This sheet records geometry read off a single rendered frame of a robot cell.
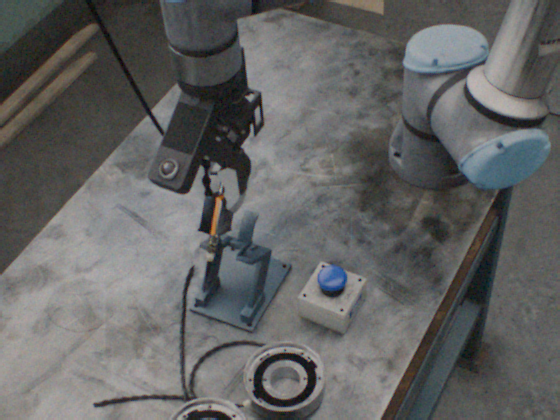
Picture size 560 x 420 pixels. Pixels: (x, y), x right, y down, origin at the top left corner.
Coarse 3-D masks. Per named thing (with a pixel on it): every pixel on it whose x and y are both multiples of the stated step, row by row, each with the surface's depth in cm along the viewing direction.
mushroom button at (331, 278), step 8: (320, 272) 118; (328, 272) 118; (336, 272) 118; (344, 272) 118; (320, 280) 117; (328, 280) 117; (336, 280) 117; (344, 280) 117; (328, 288) 117; (336, 288) 117
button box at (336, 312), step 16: (304, 288) 120; (320, 288) 120; (352, 288) 120; (304, 304) 119; (320, 304) 118; (336, 304) 118; (352, 304) 118; (320, 320) 120; (336, 320) 118; (352, 320) 121
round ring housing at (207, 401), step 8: (192, 400) 110; (200, 400) 110; (208, 400) 110; (216, 400) 110; (224, 400) 110; (184, 408) 110; (192, 408) 111; (200, 408) 110; (208, 408) 110; (216, 408) 110; (224, 408) 110; (232, 408) 110; (176, 416) 109; (240, 416) 109
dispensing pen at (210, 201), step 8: (216, 192) 110; (208, 200) 108; (208, 208) 108; (208, 216) 108; (200, 224) 109; (208, 224) 108; (208, 232) 109; (208, 240) 111; (216, 240) 111; (208, 248) 111; (216, 248) 112; (208, 256) 111; (208, 264) 112; (208, 272) 112
